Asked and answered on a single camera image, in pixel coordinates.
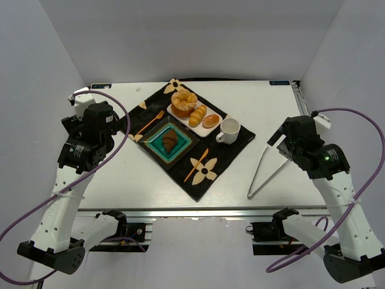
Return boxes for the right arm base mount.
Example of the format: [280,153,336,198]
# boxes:
[245,222,307,256]

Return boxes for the teal square plate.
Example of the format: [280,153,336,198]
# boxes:
[138,116,199,170]

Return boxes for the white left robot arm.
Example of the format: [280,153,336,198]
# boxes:
[17,101,127,275]

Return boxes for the aluminium table frame rail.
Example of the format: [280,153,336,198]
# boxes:
[291,80,310,116]

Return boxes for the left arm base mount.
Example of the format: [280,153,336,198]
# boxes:
[90,210,150,253]

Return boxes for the brown chocolate croissant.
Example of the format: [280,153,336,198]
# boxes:
[162,129,178,153]

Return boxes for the large sugared round bread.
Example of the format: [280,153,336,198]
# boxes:
[171,90,198,117]

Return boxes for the white ceramic mug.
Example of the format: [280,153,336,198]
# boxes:
[215,117,241,145]

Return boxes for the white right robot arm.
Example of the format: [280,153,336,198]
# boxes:
[268,116,384,284]

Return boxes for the small glazed bun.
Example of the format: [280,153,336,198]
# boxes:
[202,114,220,129]

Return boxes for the white rectangular tray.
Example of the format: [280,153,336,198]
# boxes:
[167,104,223,138]

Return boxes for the black floral placemat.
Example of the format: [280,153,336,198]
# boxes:
[129,79,256,201]

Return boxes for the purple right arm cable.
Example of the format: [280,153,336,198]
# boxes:
[265,107,385,273]

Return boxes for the golden croissant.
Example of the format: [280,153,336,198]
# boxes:
[189,105,207,127]

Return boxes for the metal tongs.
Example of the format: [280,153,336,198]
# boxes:
[246,146,289,200]

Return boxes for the orange plastic knife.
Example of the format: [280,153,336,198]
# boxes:
[183,148,209,182]

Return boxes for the orange plastic fork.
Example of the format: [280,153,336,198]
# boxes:
[136,110,165,135]

